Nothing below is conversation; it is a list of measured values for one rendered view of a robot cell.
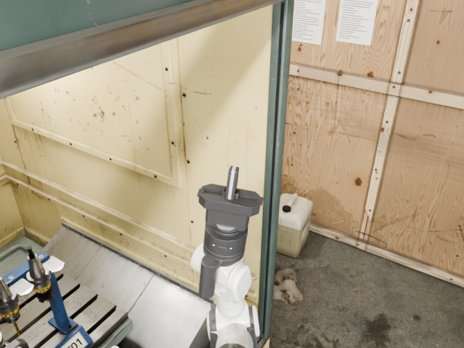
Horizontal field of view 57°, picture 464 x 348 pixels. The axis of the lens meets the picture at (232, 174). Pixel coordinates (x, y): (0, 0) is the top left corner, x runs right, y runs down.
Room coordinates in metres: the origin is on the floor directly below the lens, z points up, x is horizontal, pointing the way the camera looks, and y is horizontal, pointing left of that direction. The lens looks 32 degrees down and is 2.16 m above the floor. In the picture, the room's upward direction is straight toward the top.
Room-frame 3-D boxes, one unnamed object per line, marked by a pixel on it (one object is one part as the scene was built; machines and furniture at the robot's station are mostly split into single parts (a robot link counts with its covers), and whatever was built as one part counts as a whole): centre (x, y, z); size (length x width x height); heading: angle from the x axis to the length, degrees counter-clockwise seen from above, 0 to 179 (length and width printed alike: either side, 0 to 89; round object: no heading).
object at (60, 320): (1.01, 0.60, 1.05); 0.10 x 0.05 x 0.30; 57
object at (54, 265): (0.98, 0.55, 1.21); 0.07 x 0.05 x 0.01; 57
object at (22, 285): (0.89, 0.61, 1.21); 0.07 x 0.05 x 0.01; 57
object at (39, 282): (0.93, 0.58, 1.21); 0.06 x 0.06 x 0.03
